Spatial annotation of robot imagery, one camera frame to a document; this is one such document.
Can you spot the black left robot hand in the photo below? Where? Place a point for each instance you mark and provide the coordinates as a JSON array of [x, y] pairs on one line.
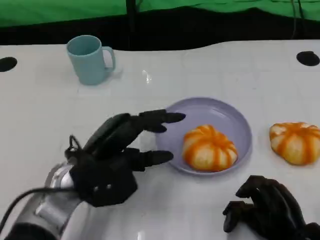
[[110, 142]]

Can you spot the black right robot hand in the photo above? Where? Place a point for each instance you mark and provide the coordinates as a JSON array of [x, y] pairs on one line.
[[275, 207]]

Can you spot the orange and white bread roll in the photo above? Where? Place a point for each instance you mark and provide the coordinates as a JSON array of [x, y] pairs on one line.
[[295, 145], [210, 150]]

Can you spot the pale green mug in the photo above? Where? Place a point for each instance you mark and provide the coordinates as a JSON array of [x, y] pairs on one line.
[[87, 63]]

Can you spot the lilac plate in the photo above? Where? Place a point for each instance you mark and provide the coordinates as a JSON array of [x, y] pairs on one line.
[[225, 115]]

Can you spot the black upright pole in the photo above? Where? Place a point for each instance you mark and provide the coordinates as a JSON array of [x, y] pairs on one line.
[[131, 25]]

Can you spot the green backdrop cloth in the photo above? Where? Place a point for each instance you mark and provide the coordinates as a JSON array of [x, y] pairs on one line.
[[62, 10]]

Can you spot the black backdrop cloth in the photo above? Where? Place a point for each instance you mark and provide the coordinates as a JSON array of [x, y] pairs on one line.
[[200, 31]]

